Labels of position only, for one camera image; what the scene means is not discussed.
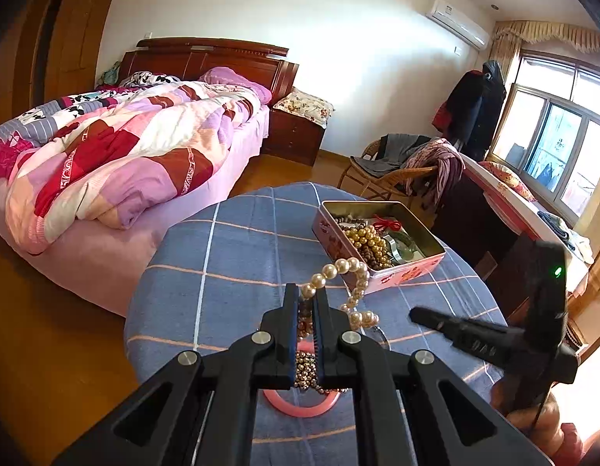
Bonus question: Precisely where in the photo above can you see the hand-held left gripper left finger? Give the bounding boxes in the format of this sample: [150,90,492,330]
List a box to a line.
[52,284,301,466]

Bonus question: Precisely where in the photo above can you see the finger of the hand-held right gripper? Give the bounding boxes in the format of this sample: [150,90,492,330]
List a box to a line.
[409,306,513,366]

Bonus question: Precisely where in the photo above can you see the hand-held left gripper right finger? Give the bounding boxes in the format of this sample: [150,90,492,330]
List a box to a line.
[313,289,555,466]

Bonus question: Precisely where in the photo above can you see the small gold bead bracelet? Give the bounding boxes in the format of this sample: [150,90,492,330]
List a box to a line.
[294,349,349,395]

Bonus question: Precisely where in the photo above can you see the white pearl necklace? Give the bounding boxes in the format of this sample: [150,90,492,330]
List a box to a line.
[299,257,379,332]

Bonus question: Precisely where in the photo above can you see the pink bangle ring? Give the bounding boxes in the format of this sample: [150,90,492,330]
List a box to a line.
[262,387,340,419]

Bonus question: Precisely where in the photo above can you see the pink rectangular tin box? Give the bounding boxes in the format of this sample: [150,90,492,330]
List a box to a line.
[312,200,446,296]

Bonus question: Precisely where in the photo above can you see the brown wooden bead bracelet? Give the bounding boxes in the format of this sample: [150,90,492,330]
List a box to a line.
[357,242,394,269]

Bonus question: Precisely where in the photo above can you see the green jade bangle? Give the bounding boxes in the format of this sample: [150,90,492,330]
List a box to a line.
[384,232,428,264]

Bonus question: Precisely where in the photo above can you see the golden pearl necklace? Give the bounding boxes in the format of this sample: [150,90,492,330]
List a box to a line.
[343,226,387,256]

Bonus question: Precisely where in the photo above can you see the person's right forearm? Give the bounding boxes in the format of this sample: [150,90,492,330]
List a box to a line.
[543,422,600,466]

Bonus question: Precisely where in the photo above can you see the person's right hand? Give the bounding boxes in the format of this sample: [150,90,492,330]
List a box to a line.
[490,379,572,452]

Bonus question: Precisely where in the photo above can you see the silver metal bangle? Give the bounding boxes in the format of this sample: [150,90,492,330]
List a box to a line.
[370,324,394,350]

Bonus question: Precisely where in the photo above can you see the white folded garment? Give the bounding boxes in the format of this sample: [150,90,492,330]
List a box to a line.
[564,228,595,262]

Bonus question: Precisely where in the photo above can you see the blue grey folded garment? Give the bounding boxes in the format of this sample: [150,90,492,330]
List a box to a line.
[537,211,572,243]

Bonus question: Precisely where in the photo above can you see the blue plaid tablecloth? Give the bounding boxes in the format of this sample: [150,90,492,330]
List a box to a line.
[124,182,511,466]

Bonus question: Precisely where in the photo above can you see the white pink desk cover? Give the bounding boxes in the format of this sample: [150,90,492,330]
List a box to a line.
[457,153,594,292]

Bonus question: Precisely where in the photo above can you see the dark wooden desk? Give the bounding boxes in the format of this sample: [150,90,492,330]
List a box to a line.
[428,170,538,321]

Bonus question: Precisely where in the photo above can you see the red floral pillow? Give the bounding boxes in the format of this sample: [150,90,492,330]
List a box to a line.
[479,161,537,202]

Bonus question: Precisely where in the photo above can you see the sliding glass window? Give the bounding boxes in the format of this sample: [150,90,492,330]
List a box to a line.
[489,51,600,226]

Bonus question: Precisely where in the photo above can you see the rattan chair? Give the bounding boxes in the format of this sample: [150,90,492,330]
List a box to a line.
[337,138,439,201]

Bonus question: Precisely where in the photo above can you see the pink purple striped garment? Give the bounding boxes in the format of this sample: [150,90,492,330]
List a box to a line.
[407,138,466,205]

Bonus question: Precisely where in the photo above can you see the dark wooden nightstand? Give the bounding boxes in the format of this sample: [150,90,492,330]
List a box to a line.
[261,107,327,166]

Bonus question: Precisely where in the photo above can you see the black hooded coat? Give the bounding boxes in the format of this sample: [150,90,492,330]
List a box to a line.
[475,61,507,161]

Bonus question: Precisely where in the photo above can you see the pink sheeted bed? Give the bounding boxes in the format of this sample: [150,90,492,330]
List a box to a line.
[0,82,271,318]

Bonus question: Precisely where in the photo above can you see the red garment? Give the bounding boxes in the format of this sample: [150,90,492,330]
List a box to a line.
[432,102,451,133]

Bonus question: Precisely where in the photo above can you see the black jacket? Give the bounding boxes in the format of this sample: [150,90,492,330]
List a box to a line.
[440,70,490,141]

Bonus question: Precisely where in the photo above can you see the floral white pillow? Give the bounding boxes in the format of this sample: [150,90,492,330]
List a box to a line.
[273,87,336,127]

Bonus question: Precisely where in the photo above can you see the pink patchwork quilt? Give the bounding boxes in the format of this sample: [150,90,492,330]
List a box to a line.
[3,80,262,256]

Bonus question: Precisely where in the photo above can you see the floral beige curtain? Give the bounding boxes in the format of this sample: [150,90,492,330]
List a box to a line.
[489,34,524,93]

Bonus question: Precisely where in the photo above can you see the pink pillow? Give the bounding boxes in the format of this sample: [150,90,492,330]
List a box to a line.
[200,66,272,104]

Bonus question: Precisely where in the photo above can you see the fringed curtain valance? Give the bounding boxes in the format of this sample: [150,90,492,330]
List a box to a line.
[491,19,600,55]

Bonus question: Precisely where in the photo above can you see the wooden bed headboard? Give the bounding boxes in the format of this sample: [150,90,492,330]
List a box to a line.
[119,38,301,105]

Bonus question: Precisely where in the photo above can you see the black white print pillow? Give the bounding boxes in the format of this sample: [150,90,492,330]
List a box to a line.
[118,71,180,89]

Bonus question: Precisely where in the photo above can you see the white air conditioner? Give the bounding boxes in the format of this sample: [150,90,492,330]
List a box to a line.
[425,0,491,50]

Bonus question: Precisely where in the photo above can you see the teal cloth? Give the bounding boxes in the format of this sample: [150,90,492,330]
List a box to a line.
[98,61,122,87]

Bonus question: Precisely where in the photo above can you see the brown wooden wardrobe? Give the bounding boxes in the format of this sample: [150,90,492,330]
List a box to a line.
[0,0,130,132]

